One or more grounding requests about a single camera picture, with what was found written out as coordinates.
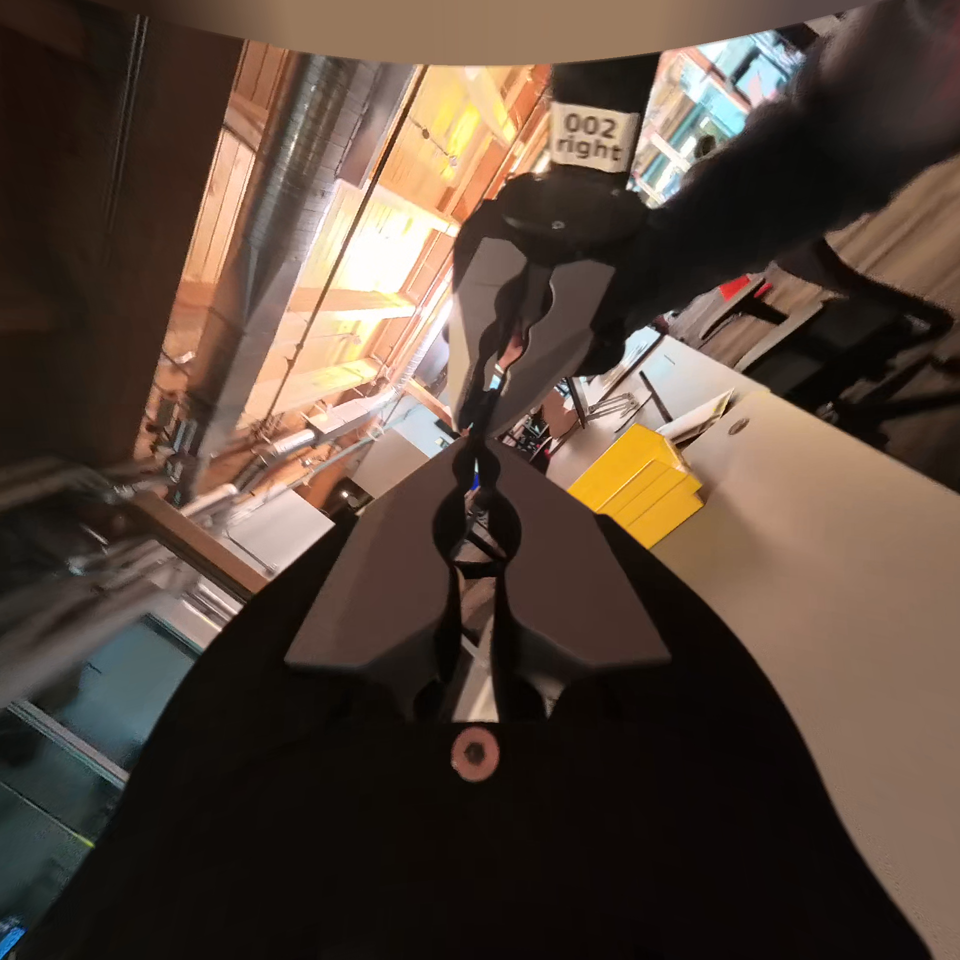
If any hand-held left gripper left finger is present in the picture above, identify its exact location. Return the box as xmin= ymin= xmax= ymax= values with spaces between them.
xmin=283 ymin=438 xmax=470 ymax=723

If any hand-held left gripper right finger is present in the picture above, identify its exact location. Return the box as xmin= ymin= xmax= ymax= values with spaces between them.
xmin=478 ymin=441 xmax=674 ymax=723

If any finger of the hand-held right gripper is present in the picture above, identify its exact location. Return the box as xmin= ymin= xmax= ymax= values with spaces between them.
xmin=489 ymin=257 xmax=618 ymax=441
xmin=446 ymin=234 xmax=528 ymax=438

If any black metal stand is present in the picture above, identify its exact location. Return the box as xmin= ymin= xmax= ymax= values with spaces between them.
xmin=566 ymin=369 xmax=674 ymax=434

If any yellow flat box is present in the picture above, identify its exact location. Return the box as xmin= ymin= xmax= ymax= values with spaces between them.
xmin=567 ymin=423 xmax=693 ymax=516
xmin=622 ymin=493 xmax=706 ymax=550
xmin=600 ymin=471 xmax=704 ymax=531

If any white paper booklet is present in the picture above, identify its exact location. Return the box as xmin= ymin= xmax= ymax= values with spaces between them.
xmin=658 ymin=388 xmax=738 ymax=445

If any storage shelf with goods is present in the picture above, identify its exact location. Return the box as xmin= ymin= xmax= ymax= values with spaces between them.
xmin=637 ymin=33 xmax=822 ymax=207

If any dark office chair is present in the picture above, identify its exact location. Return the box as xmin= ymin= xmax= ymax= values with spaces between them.
xmin=705 ymin=240 xmax=957 ymax=455

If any silver ventilation duct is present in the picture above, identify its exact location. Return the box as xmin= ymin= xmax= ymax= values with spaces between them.
xmin=198 ymin=52 xmax=395 ymax=451

